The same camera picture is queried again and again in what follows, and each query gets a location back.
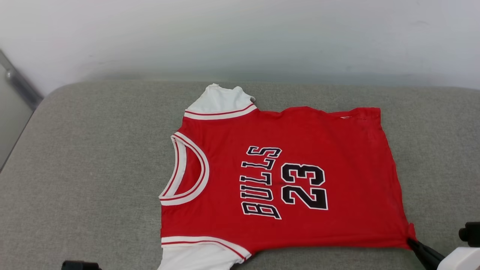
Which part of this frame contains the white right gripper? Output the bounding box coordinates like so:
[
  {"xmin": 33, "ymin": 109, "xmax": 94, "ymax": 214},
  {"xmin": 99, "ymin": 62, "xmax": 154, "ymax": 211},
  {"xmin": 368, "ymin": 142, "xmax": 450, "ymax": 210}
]
[{"xmin": 407, "ymin": 238, "xmax": 480, "ymax": 270}]

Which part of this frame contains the red and white basketball jersey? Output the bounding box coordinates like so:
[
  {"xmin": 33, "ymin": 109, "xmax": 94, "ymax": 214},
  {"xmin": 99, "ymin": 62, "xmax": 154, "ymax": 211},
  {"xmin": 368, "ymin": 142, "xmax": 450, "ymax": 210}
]
[{"xmin": 157, "ymin": 83, "xmax": 417, "ymax": 270}]

